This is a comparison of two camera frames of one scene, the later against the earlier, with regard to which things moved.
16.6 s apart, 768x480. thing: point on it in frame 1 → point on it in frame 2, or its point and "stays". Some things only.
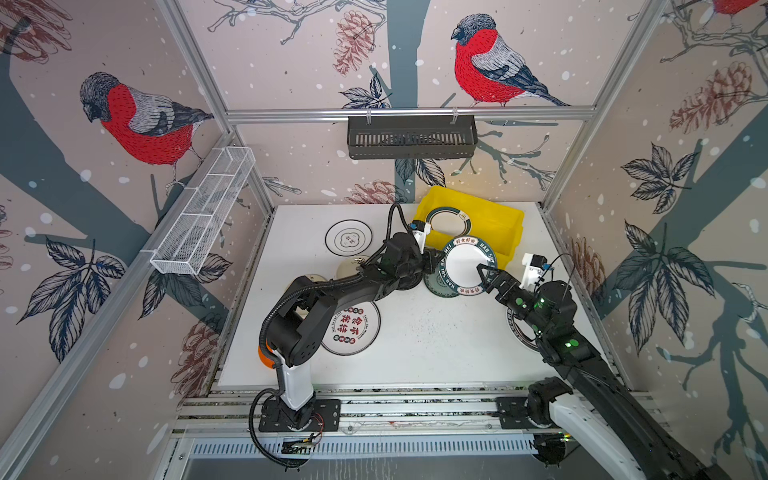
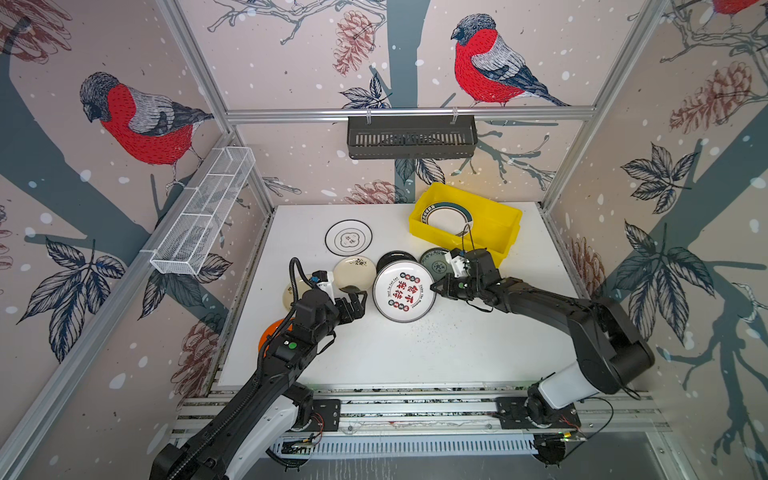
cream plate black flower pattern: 349,266 stays
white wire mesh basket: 188,237 stays
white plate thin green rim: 348,238 stays
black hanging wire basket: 412,136 stays
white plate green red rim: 522,331 → 450,216
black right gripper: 500,283 → 449,287
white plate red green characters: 354,329 → 402,291
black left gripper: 429,261 → 357,308
